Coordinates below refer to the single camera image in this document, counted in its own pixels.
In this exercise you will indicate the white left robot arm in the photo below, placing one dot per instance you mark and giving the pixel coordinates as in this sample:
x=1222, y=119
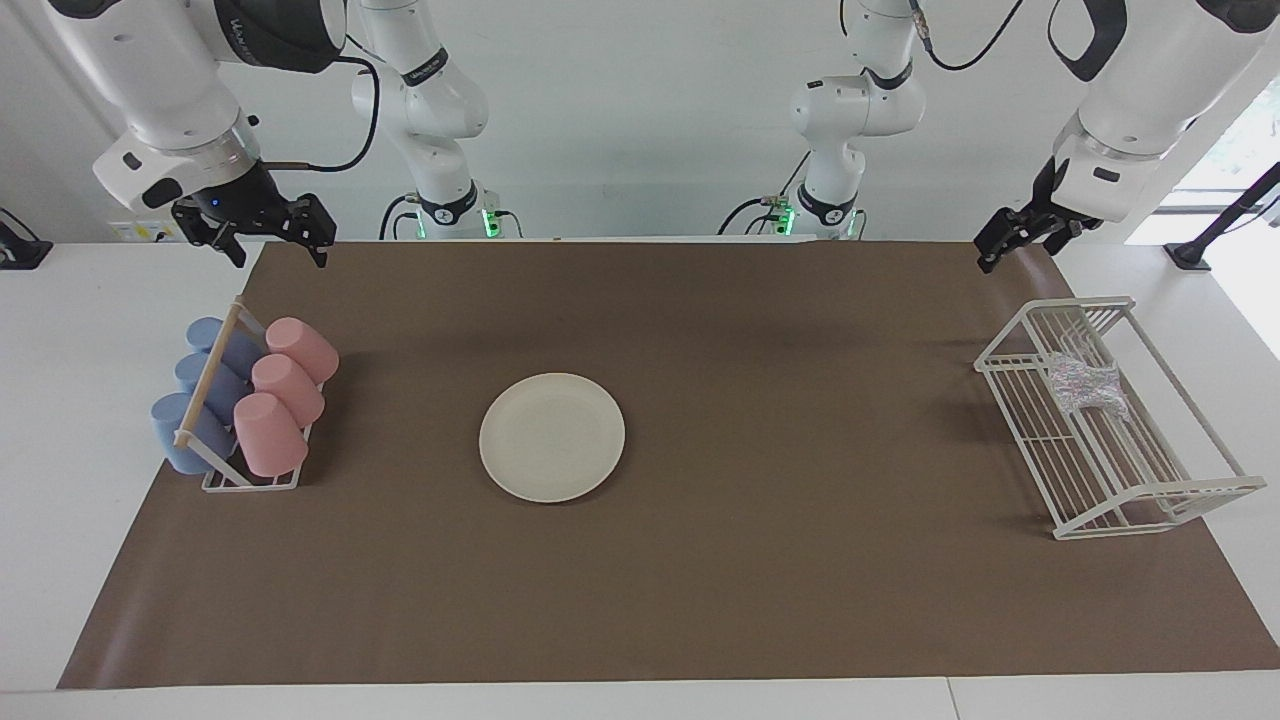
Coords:
x=1140, y=90

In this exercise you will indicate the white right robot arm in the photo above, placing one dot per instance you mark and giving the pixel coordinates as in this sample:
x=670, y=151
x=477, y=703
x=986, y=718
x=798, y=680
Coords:
x=160, y=80

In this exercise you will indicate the black table clamp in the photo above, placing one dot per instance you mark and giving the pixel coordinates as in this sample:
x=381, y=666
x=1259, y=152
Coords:
x=20, y=255

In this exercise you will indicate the brown table mat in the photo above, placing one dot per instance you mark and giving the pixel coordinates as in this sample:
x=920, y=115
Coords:
x=760, y=580

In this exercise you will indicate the cream round plate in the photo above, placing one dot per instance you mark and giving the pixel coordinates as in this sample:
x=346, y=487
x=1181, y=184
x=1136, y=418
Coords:
x=552, y=437

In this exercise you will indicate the pink plastic cup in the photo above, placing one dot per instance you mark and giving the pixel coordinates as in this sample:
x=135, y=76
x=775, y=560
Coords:
x=288, y=390
x=268, y=436
x=302, y=348

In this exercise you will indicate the white wall socket box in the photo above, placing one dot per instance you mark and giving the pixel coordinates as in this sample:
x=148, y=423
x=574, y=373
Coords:
x=140, y=232

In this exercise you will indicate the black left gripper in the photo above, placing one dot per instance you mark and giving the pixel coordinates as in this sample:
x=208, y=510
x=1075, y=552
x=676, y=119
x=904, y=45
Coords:
x=1030, y=218

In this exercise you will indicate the blue plastic cup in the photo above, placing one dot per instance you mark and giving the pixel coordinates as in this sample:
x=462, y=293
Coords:
x=225, y=385
x=180, y=435
x=240, y=348

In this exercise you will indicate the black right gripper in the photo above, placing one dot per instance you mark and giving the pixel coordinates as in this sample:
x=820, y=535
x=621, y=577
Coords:
x=240, y=200

